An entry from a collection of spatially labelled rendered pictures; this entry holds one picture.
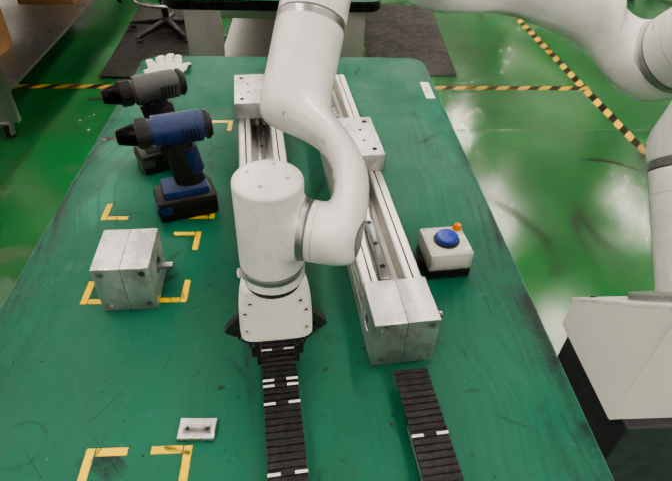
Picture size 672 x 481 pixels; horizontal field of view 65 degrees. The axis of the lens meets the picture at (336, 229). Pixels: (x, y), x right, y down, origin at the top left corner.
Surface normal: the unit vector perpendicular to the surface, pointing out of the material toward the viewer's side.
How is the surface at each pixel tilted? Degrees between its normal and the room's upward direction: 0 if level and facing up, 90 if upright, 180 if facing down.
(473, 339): 0
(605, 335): 90
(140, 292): 90
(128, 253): 0
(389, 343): 90
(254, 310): 88
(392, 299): 0
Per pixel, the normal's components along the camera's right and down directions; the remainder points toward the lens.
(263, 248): -0.14, 0.63
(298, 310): 0.26, 0.60
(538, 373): 0.03, -0.77
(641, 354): -1.00, 0.01
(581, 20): -0.11, 0.81
